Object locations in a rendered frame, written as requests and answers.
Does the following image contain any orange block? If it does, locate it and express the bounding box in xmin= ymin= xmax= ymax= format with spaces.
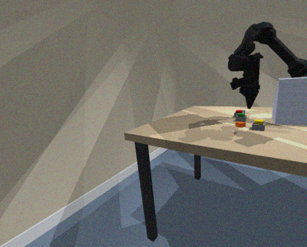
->
xmin=236 ymin=122 xmax=246 ymax=127

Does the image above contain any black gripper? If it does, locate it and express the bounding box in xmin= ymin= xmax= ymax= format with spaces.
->
xmin=239 ymin=70 xmax=260 ymax=109

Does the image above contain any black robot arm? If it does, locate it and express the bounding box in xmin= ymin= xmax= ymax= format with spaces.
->
xmin=228 ymin=22 xmax=307 ymax=90

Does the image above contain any green button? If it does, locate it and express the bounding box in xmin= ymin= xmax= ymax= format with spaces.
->
xmin=236 ymin=113 xmax=247 ymax=122

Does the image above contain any yellow button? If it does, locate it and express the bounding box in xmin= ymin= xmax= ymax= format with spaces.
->
xmin=252 ymin=120 xmax=265 ymax=131

